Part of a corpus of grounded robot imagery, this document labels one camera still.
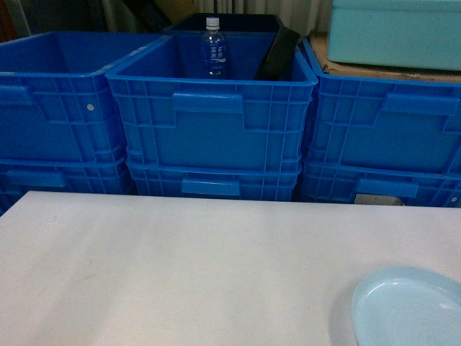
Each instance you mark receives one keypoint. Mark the light blue oval tray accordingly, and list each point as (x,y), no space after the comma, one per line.
(406,306)

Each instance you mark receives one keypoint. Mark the black flat tray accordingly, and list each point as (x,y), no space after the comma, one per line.
(278,56)

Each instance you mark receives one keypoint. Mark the blue crate top middle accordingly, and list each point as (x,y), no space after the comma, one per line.
(173,115)

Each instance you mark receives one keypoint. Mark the blue crate bottom middle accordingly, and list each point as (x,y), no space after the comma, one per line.
(195,182)

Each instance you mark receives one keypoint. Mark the blue crate bottom right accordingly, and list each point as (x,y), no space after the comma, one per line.
(334,183)

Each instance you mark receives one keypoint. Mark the clear water bottle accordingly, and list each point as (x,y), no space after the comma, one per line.
(213,50)

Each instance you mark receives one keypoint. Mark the dark blue rear crate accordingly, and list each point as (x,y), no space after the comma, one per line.
(267,23)

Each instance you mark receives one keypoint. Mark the blue crate top left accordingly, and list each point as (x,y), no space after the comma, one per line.
(56,103)

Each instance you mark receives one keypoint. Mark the blue crate top right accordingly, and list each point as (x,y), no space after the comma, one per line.
(393,121)

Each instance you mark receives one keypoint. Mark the blue crate bottom left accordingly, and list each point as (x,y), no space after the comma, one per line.
(21,176)

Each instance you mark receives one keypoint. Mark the teal foam box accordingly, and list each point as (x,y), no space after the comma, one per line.
(407,34)

